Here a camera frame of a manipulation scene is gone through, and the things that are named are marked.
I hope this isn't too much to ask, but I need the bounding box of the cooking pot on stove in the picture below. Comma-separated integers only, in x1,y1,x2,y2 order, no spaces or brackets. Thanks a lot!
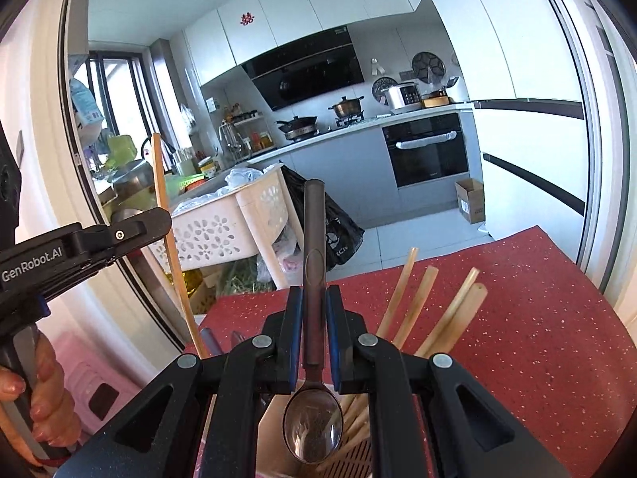
329,96,364,120

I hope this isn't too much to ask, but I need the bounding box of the long bamboo chopstick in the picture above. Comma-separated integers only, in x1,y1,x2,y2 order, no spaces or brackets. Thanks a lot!
151,133,209,359

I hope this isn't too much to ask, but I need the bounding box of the person's left hand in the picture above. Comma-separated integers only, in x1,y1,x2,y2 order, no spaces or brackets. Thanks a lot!
1,332,82,468

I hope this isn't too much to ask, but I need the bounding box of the black range hood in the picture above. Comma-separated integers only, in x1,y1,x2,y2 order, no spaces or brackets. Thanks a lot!
242,26,364,111

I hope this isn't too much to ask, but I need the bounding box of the white plastic utensil holder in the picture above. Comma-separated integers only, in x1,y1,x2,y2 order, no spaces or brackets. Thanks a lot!
255,391,373,477

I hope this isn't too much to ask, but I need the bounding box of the cardboard box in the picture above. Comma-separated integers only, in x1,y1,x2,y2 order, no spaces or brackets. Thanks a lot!
455,178,485,225

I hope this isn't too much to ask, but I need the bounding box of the black built-in oven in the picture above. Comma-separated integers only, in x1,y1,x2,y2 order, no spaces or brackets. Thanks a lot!
382,112,469,188

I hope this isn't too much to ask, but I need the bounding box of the chopstick with blue pattern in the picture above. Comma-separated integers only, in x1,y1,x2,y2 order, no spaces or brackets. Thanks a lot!
376,247,418,338

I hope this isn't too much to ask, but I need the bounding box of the white perforated laundry basket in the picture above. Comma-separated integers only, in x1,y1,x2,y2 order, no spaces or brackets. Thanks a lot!
172,163,303,289

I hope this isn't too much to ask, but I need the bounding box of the steel spoon grey handle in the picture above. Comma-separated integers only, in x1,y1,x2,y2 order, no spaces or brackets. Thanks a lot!
200,327,223,357

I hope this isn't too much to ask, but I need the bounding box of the bamboo chopstick in holder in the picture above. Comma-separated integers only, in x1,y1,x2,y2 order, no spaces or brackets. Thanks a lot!
424,283,488,357
414,268,481,357
317,394,370,472

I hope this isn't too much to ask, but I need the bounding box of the black wok on stove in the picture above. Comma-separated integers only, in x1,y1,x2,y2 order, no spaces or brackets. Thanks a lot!
276,116,317,141

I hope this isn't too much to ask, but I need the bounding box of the black plastic bag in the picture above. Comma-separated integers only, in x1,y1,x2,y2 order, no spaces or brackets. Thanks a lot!
282,165,365,271

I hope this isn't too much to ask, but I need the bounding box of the white rice cooker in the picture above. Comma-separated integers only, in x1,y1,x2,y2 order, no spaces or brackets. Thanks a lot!
383,82,423,114

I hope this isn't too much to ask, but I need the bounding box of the pink plastic stool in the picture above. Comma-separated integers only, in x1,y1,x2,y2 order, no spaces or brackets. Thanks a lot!
53,332,141,435

